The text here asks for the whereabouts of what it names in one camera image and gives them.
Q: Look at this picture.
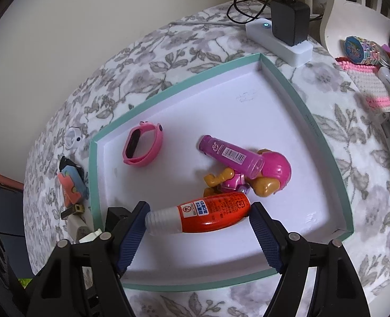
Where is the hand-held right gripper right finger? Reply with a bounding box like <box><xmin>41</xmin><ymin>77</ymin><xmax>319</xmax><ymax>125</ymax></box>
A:
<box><xmin>249</xmin><ymin>201</ymin><xmax>371</xmax><ymax>317</ymax></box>

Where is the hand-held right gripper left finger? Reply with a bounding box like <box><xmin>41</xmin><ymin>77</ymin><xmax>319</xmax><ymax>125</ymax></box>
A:
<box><xmin>25</xmin><ymin>201</ymin><xmax>151</xmax><ymax>317</ymax></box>

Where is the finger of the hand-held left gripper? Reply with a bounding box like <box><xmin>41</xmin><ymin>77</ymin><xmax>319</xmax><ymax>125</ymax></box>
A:
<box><xmin>105</xmin><ymin>206</ymin><xmax>131</xmax><ymax>233</ymax></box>

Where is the gold patterned lighter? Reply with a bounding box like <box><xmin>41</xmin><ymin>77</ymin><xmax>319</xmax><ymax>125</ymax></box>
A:
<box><xmin>61</xmin><ymin>204</ymin><xmax>85</xmax><ymax>220</ymax></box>

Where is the orange glue bottle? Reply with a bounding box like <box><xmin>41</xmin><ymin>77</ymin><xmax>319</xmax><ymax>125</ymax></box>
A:
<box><xmin>145</xmin><ymin>194</ymin><xmax>251</xmax><ymax>236</ymax></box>

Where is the salmon carrot knife toy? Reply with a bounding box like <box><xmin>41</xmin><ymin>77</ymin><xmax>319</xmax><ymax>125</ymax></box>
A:
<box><xmin>58</xmin><ymin>171</ymin><xmax>83</xmax><ymax>205</ymax></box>

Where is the pink toy dog figure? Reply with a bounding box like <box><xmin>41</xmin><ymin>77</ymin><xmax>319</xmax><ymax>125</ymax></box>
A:
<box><xmin>203</xmin><ymin>148</ymin><xmax>293</xmax><ymax>199</ymax></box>

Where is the pink wrist watch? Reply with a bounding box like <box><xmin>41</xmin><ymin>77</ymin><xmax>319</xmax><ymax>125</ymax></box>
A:
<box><xmin>123</xmin><ymin>122</ymin><xmax>164</xmax><ymax>167</ymax></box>

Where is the purple glue stick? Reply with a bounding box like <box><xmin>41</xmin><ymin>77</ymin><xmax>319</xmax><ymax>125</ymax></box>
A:
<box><xmin>198</xmin><ymin>135</ymin><xmax>265</xmax><ymax>177</ymax></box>

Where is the white tray with green rim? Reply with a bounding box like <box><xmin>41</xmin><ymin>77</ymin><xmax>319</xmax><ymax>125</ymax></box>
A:
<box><xmin>88</xmin><ymin>53</ymin><xmax>354</xmax><ymax>293</ymax></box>

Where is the white square box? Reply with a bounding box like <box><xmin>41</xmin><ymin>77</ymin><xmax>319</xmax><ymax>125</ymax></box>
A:
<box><xmin>66</xmin><ymin>216</ymin><xmax>91</xmax><ymax>241</ymax></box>

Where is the dark blue cabinet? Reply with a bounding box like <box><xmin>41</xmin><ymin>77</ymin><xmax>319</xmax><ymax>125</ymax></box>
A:
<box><xmin>0</xmin><ymin>170</ymin><xmax>25</xmax><ymax>317</ymax></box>

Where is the white power strip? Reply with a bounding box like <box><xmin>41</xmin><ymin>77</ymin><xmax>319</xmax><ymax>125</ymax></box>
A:
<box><xmin>245</xmin><ymin>18</ymin><xmax>313</xmax><ymax>67</ymax></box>

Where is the pink crochet mat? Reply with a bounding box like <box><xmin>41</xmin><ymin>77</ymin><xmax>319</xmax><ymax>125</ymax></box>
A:
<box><xmin>336</xmin><ymin>57</ymin><xmax>390</xmax><ymax>110</ymax></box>

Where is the colourful round tin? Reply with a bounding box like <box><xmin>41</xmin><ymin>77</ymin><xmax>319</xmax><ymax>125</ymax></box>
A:
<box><xmin>344</xmin><ymin>36</ymin><xmax>390</xmax><ymax>67</ymax></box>

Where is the black power brick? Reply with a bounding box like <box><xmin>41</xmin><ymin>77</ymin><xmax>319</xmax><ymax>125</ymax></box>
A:
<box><xmin>270</xmin><ymin>0</ymin><xmax>311</xmax><ymax>46</ymax></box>

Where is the white wooden furniture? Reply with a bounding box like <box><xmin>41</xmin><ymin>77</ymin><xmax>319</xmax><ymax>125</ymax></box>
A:
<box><xmin>310</xmin><ymin>0</ymin><xmax>390</xmax><ymax>57</ymax></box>

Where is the white coiled charging cable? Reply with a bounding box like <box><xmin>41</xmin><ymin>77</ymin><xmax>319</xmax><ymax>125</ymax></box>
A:
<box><xmin>64</xmin><ymin>127</ymin><xmax>85</xmax><ymax>149</ymax></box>

